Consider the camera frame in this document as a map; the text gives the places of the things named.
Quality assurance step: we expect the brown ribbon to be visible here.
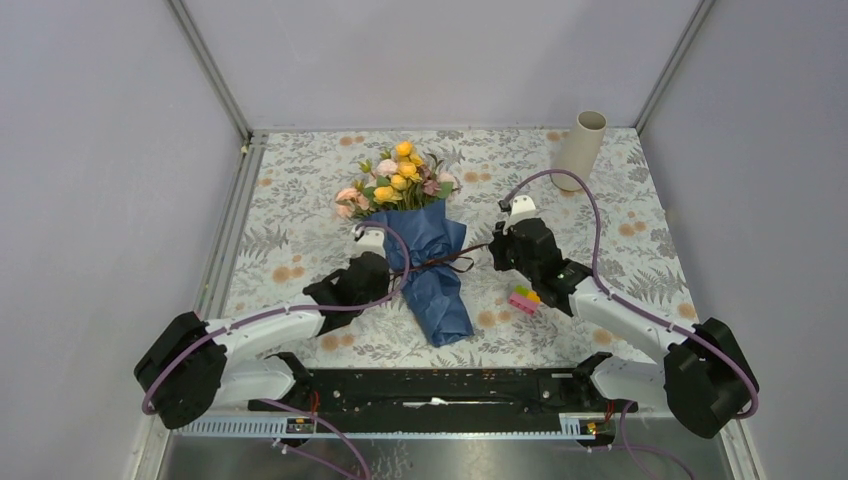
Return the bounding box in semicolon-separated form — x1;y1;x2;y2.
388;243;487;277

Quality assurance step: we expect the blue wrapping paper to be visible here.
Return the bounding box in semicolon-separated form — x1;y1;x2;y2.
366;200;473;347

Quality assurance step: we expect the artificial flower bunch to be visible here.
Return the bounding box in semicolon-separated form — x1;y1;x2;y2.
334;141;461;219

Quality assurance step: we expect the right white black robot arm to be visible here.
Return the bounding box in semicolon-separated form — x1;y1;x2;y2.
489;218;759;438

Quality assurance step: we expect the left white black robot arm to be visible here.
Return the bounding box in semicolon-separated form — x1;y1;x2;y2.
133;252;390;429

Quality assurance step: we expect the beige cylindrical vase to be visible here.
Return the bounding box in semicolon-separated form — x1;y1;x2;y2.
551;111;607;183

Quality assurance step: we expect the colourful toy brick block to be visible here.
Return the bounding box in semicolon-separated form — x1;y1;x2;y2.
508;285;541;315

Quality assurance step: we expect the floral patterned table mat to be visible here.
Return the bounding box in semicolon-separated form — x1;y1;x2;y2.
223;129;697;368

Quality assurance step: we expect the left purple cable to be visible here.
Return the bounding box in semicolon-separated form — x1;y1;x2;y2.
140;221;412;480

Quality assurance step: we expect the purple cable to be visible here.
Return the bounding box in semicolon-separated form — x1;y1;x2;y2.
140;221;412;480
498;168;761;480

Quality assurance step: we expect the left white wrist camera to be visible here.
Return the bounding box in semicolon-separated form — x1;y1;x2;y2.
353;226;386;257

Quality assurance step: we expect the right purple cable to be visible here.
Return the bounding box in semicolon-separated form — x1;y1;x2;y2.
498;168;761;480

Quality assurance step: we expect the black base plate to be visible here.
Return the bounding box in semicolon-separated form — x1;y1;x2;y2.
279;368;625;434

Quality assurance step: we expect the white slotted cable duct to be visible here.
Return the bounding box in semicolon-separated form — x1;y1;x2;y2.
171;414;596;441

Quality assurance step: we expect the left aluminium frame post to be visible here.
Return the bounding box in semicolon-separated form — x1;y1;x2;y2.
165;0;252;144

